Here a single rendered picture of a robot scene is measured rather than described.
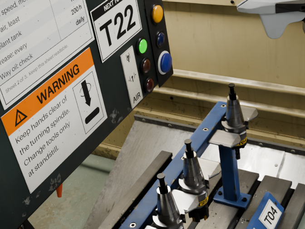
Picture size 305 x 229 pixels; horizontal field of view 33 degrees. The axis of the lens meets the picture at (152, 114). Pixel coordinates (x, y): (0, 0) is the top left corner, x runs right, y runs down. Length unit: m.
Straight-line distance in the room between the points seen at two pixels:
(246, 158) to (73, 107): 1.19
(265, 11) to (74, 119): 0.30
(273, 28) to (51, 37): 0.33
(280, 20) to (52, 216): 1.50
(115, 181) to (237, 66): 0.61
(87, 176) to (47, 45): 1.65
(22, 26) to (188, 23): 1.13
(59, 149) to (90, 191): 1.51
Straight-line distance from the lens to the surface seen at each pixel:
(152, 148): 1.89
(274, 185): 1.56
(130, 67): 0.72
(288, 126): 1.70
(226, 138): 1.22
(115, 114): 0.71
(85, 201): 2.10
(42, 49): 0.58
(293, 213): 1.48
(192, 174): 1.07
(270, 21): 0.76
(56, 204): 2.13
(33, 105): 0.58
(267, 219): 1.41
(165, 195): 0.99
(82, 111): 0.65
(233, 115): 1.23
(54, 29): 0.59
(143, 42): 0.73
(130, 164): 1.90
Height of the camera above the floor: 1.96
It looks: 34 degrees down
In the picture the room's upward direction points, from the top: 11 degrees counter-clockwise
